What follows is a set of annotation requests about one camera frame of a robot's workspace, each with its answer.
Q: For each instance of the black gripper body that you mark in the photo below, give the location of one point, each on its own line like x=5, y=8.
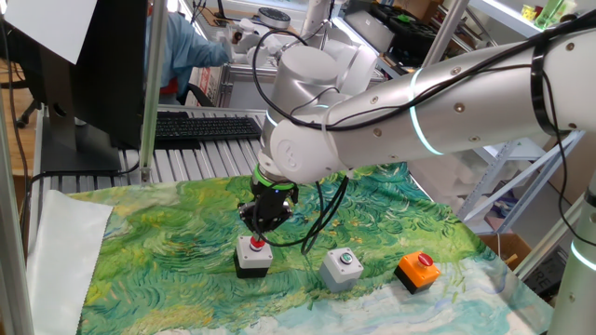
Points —
x=272, y=207

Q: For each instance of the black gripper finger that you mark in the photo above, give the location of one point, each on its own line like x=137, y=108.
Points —
x=247, y=214
x=279, y=222

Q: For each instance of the white black box red button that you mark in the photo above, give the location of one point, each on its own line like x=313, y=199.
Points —
x=253, y=260

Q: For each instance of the grey box green button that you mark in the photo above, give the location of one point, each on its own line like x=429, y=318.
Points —
x=340, y=272

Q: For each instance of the orange box red button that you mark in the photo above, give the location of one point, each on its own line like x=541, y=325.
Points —
x=414, y=274

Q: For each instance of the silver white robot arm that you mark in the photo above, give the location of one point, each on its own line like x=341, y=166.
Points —
x=442, y=111

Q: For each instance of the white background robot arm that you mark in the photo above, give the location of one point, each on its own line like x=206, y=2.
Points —
x=315, y=18

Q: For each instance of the green blue painting cloth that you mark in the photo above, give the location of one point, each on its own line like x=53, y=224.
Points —
x=186, y=232

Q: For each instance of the black keyboard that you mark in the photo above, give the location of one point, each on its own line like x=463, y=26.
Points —
x=209, y=128

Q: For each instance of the silver aluminium case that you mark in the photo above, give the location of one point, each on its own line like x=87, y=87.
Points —
x=242, y=88

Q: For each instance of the white haptic teleoperation device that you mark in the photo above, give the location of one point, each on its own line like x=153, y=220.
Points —
x=358, y=60

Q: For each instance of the person in blue shirt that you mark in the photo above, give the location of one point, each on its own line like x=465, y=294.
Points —
x=184, y=46

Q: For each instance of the white satin cloth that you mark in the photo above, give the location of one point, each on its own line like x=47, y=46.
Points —
x=65, y=260

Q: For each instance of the round black speaker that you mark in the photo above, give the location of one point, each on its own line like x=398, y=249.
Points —
x=274, y=17

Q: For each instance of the wooden background desk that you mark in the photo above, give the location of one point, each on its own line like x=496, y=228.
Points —
x=233, y=16

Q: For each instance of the black computer monitor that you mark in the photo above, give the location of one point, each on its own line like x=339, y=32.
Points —
x=107, y=70

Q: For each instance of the grey laptop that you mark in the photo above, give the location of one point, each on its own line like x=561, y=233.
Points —
x=368, y=30

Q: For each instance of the black tool case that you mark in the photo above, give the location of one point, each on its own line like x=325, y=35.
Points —
x=410, y=32

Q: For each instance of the brown cardboard box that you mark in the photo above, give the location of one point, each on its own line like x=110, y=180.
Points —
x=505, y=249

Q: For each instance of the white metal shelf rack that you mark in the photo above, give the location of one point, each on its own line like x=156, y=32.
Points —
x=512, y=163

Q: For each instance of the white paper sheet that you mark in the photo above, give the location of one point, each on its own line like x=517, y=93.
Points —
x=51, y=23

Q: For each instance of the black plastic crate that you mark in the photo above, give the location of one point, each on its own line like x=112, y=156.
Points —
x=549, y=274

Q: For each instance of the yellow small container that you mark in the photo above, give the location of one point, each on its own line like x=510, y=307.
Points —
x=528, y=13

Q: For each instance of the green transparent bottle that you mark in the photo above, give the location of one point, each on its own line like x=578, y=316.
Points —
x=548, y=13

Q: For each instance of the aluminium frame post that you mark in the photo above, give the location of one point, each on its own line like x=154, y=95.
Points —
x=444, y=30
x=153, y=93
x=549, y=237
x=11, y=232

